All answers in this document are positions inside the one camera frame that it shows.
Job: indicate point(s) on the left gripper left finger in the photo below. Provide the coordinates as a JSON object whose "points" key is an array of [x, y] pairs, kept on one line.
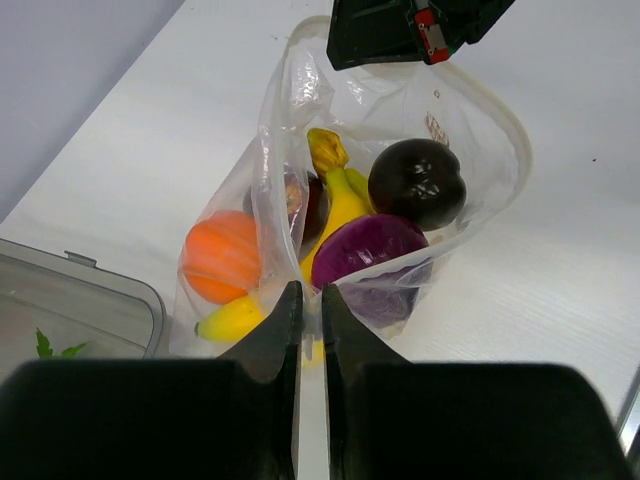
{"points": [[232, 417]]}

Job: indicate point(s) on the dark round toy fruit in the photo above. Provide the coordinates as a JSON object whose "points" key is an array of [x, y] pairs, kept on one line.
{"points": [[418, 179]]}

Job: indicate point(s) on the clear grey plastic bin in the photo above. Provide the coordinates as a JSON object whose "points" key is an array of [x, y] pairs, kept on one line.
{"points": [[67, 307]]}

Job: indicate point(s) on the purple white-dotted toy food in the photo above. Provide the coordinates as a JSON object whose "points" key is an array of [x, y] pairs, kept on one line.
{"points": [[363, 259]]}

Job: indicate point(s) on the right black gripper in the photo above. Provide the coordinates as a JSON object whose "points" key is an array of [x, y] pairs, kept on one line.
{"points": [[364, 32]]}

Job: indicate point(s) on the orange toy fruit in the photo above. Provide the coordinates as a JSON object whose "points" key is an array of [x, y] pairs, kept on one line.
{"points": [[220, 259]]}

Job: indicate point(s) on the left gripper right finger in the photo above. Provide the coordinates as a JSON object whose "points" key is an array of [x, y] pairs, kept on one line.
{"points": [[390, 418]]}

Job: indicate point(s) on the clear zip top bag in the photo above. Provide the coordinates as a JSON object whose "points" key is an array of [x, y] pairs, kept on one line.
{"points": [[366, 178]]}

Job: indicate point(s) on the yellow white-dotted toy food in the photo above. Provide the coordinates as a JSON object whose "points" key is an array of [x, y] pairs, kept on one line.
{"points": [[335, 195]]}

